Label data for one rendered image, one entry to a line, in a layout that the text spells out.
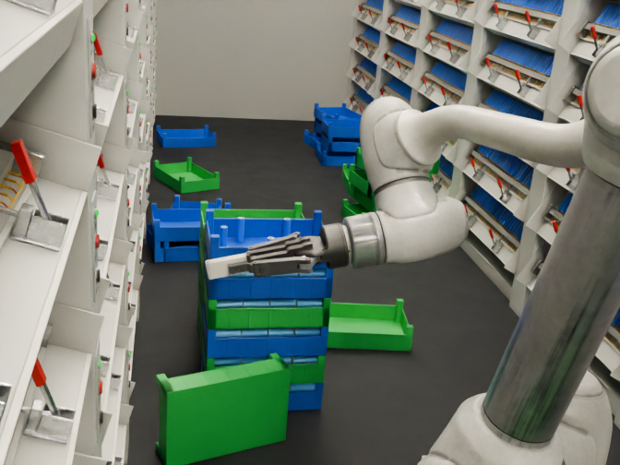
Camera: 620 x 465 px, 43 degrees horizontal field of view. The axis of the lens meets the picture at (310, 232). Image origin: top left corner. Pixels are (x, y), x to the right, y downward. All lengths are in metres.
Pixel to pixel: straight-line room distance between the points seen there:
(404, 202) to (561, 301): 0.43
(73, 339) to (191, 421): 0.93
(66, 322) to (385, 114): 0.69
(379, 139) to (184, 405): 0.78
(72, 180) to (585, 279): 0.57
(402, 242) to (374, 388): 0.95
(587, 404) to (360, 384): 1.06
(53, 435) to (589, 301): 0.59
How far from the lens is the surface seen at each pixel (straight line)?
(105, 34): 1.52
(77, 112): 0.83
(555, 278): 0.96
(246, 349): 1.96
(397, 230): 1.30
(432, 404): 2.17
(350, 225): 1.30
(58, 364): 0.89
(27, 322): 0.57
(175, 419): 1.80
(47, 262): 0.67
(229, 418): 1.86
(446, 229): 1.32
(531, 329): 1.00
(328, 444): 1.97
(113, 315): 1.43
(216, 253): 1.84
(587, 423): 1.25
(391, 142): 1.32
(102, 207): 1.37
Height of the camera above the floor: 1.14
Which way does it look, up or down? 20 degrees down
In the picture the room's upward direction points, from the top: 5 degrees clockwise
